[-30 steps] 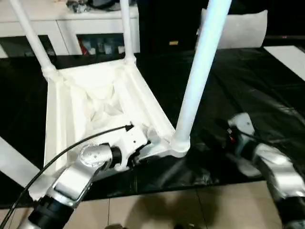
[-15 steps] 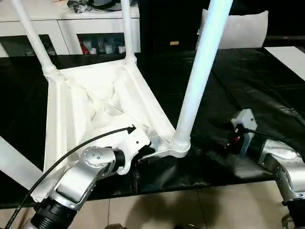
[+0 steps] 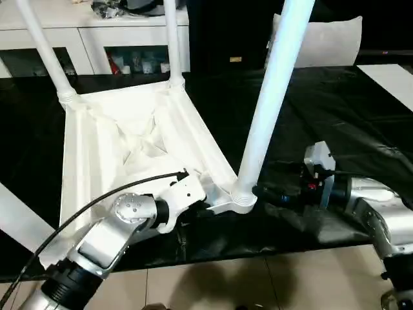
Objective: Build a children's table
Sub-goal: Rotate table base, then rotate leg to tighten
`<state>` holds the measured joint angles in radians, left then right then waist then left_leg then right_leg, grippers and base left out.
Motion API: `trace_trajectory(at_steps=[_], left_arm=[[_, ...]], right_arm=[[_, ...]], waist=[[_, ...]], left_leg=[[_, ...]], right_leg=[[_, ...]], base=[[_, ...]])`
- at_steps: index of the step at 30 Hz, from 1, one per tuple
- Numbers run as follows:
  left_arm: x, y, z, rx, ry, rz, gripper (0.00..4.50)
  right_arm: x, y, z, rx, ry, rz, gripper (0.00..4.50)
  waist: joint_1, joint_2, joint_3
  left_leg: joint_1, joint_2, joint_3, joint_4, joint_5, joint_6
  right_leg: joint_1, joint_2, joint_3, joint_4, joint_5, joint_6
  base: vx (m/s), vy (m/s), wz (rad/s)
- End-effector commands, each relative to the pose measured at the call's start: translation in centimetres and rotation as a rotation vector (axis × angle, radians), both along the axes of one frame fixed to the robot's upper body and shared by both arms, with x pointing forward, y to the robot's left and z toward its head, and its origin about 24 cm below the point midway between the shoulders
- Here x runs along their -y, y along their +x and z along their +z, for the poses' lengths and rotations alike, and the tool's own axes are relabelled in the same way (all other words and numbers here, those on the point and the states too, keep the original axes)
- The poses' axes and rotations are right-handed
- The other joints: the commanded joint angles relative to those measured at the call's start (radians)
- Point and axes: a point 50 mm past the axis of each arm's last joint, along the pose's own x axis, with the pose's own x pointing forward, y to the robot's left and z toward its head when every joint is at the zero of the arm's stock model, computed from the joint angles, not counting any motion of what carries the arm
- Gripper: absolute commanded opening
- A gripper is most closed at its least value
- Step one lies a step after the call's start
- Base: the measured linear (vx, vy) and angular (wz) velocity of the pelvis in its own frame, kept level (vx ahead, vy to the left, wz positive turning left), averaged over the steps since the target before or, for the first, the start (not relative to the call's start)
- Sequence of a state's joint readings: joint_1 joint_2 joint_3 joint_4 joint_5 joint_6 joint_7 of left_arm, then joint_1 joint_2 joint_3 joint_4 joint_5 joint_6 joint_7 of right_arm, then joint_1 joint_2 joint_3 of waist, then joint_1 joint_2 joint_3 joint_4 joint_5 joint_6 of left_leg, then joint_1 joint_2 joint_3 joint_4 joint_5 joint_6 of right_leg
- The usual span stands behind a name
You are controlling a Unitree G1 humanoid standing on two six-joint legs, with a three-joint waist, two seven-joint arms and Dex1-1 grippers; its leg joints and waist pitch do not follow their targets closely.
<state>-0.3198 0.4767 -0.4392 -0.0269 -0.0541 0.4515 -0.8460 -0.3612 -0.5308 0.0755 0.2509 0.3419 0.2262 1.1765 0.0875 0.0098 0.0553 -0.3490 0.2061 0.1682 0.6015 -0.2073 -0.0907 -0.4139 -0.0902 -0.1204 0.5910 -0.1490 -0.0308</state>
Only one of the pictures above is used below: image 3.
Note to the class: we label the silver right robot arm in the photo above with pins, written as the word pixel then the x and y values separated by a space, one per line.
pixel 371 193

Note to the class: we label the red packet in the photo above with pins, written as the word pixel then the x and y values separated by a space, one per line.
pixel 113 64

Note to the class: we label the white sideboard with glass doors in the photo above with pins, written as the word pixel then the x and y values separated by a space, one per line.
pixel 129 35

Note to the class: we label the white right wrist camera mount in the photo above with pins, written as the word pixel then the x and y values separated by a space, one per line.
pixel 317 155

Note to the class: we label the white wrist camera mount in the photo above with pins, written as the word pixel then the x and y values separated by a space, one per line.
pixel 184 193
pixel 317 155

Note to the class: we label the white plastic table top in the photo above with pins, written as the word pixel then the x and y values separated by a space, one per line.
pixel 96 145

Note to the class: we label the white patterned jar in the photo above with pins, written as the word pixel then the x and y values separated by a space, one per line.
pixel 147 66

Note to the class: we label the black work mat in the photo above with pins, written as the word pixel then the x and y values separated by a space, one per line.
pixel 338 113

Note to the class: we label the small white cup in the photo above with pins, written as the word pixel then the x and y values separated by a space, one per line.
pixel 165 68

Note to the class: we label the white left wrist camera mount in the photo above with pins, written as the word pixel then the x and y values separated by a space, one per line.
pixel 184 193

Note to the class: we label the dark round robot body part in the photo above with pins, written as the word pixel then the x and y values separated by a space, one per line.
pixel 157 306
pixel 247 307

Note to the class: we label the white plastic table leg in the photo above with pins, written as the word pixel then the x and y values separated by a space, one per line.
pixel 19 216
pixel 171 38
pixel 42 42
pixel 274 80

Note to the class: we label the black speaker with gold label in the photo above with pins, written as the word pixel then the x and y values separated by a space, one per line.
pixel 226 32

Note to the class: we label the grey helmet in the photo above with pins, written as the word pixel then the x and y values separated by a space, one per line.
pixel 142 6

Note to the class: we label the white flat panel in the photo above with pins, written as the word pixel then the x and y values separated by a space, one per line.
pixel 387 77

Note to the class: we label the grey cushion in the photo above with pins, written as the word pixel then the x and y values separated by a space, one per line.
pixel 332 42

